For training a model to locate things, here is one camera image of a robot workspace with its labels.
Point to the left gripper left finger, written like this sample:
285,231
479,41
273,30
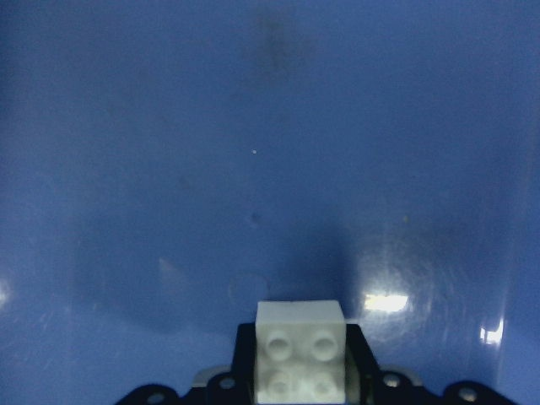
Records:
234,386

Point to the blue plastic tray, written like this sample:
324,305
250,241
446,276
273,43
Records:
166,165

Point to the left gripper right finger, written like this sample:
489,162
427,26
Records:
367,382

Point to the white block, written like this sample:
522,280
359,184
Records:
300,352

